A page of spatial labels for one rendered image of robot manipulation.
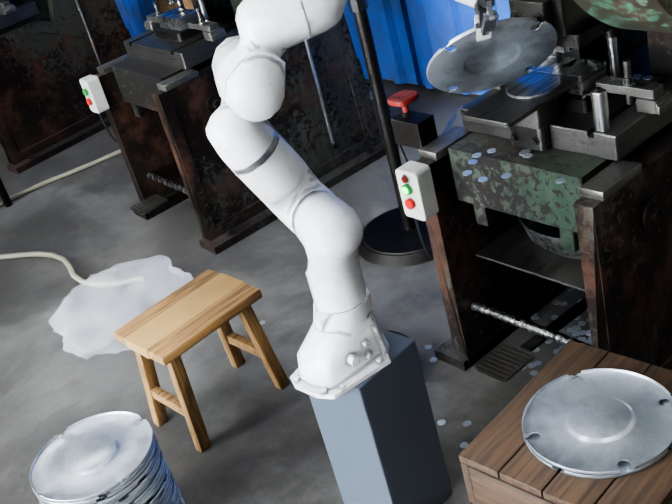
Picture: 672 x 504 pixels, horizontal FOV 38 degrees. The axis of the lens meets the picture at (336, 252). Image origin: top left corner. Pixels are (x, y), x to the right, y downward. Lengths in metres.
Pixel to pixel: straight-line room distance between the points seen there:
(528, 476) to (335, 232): 0.57
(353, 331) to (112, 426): 0.71
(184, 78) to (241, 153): 1.71
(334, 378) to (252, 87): 0.64
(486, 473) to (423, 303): 1.16
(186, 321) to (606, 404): 1.16
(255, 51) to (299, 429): 1.27
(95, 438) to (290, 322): 0.92
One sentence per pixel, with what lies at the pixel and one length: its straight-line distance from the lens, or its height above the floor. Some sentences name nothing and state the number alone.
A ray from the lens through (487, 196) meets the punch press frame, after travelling 2.34.
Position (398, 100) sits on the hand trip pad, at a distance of 2.39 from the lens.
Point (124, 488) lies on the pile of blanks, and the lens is 2.24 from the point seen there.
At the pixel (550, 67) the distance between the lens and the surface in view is 2.35.
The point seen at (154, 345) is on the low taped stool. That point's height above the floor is 0.33.
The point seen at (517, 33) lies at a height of 0.95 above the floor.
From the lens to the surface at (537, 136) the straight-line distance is 2.23.
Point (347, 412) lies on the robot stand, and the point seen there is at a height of 0.36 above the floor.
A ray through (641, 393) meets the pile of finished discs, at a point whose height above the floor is 0.36.
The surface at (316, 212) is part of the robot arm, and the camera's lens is 1.80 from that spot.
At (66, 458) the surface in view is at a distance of 2.36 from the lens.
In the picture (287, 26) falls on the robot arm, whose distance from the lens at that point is 1.66.
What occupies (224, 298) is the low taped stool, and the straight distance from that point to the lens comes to 2.63.
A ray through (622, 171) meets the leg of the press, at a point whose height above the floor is 0.64.
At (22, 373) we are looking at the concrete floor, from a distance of 3.35.
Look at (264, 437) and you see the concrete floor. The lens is 2.64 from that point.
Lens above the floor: 1.64
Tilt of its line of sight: 29 degrees down
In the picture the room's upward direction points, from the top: 16 degrees counter-clockwise
